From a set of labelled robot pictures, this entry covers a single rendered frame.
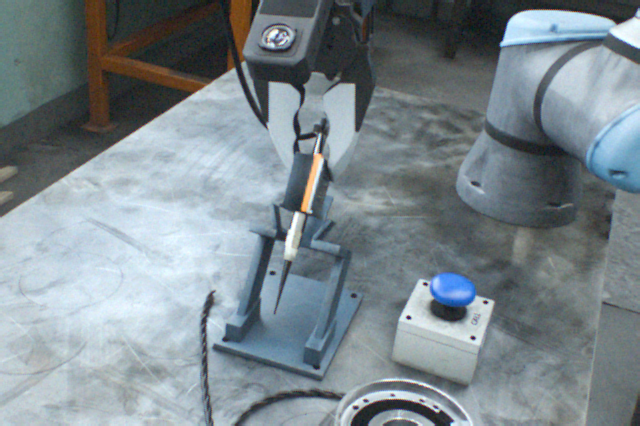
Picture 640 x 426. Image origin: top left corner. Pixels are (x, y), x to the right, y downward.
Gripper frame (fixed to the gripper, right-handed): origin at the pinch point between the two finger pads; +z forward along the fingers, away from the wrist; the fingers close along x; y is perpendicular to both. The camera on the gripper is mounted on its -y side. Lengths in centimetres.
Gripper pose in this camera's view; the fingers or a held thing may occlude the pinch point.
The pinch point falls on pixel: (312, 168)
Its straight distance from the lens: 67.4
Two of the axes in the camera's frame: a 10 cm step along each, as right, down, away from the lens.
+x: -9.7, -1.2, 2.1
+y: 2.4, -4.5, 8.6
